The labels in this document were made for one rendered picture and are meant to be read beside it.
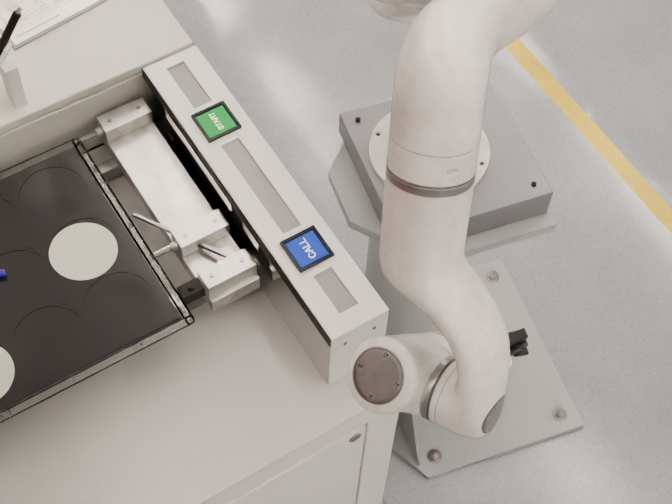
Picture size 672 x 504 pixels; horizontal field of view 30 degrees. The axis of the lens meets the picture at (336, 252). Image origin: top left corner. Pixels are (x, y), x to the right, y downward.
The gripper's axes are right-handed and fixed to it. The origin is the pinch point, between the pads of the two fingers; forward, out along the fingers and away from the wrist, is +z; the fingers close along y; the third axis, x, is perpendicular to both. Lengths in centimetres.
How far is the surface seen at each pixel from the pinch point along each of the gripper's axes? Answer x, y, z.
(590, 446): -13, -30, 109
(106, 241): 40, -43, -7
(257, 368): 14.9, -34.4, 3.3
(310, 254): 24.8, -17.8, 1.1
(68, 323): 30, -49, -15
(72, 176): 53, -46, -5
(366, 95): 89, -48, 126
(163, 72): 63, -29, 4
